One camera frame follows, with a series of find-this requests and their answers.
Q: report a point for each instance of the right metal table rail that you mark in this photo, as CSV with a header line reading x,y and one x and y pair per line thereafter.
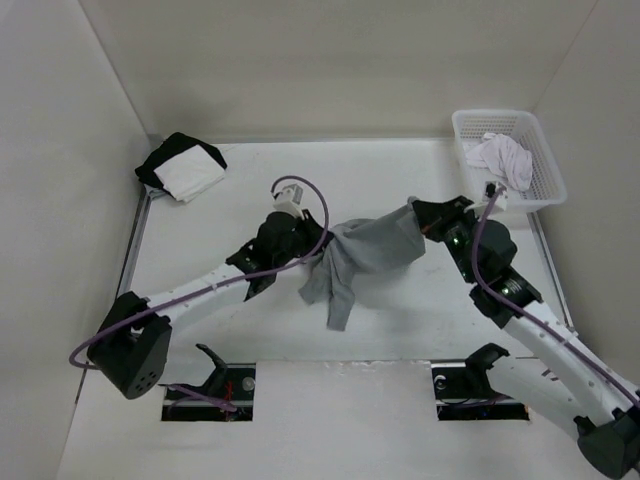
x,y
556,299

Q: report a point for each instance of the grey tank top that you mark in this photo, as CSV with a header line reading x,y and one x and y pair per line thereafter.
x,y
361,246

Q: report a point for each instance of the white plastic basket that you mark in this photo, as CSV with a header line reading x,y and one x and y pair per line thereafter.
x,y
547,187

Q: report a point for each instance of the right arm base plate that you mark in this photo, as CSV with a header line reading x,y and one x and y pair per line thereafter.
x,y
467,379

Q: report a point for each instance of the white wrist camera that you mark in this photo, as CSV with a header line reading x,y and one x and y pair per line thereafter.
x,y
288,200
496,195

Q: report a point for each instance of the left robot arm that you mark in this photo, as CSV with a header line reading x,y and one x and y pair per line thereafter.
x,y
131,347

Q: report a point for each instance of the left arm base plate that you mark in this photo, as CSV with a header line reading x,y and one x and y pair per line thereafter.
x,y
226,384

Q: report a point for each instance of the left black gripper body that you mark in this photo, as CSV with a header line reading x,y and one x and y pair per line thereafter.
x,y
304,242

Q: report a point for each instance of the left metal table rail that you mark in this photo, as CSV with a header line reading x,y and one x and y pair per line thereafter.
x,y
134,242

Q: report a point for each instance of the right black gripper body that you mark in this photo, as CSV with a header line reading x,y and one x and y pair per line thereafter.
x,y
454,225

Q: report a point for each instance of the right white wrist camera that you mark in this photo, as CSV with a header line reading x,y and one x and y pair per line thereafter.
x,y
496,195

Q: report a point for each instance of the metal table rail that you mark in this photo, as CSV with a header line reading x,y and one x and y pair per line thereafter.
x,y
134,242
556,299

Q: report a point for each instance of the light pink tank top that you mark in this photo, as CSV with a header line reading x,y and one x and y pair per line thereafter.
x,y
505,158

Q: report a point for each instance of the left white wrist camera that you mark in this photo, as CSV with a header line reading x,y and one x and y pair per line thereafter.
x,y
288,200

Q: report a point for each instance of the folded white tank top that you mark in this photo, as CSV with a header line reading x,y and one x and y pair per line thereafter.
x,y
189,173

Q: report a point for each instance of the folded black tank top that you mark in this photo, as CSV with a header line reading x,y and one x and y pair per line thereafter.
x,y
173,145

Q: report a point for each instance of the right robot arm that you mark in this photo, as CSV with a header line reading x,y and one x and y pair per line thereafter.
x,y
564,381

